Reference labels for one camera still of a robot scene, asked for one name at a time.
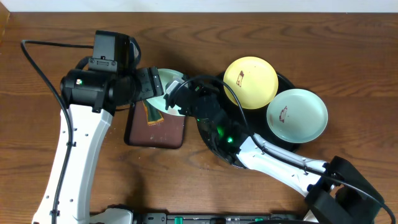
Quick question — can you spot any rectangular black brown tray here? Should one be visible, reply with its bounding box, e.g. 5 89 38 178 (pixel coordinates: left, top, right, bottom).
124 101 185 149

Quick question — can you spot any light blue plate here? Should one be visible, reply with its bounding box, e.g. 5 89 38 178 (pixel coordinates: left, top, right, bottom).
147 68 183 116

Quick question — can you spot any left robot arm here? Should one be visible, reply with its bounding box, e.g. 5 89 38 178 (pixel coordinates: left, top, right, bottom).
32 67 164 223

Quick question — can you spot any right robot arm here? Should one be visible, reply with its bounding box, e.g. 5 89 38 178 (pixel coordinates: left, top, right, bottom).
164 80 386 223

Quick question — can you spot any yellow plate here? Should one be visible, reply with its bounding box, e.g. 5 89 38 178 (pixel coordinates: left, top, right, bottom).
223 57 279 110

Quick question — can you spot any light green plate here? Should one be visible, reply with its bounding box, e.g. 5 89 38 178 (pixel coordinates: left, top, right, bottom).
266 88 328 144

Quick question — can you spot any round black tray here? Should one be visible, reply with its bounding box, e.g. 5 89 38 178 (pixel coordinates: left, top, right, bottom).
197 90 301 168

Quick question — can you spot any green orange sponge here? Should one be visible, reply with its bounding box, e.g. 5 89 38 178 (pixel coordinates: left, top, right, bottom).
143 100 164 126

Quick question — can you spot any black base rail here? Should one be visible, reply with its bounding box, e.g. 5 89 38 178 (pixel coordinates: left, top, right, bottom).
90 212 302 224

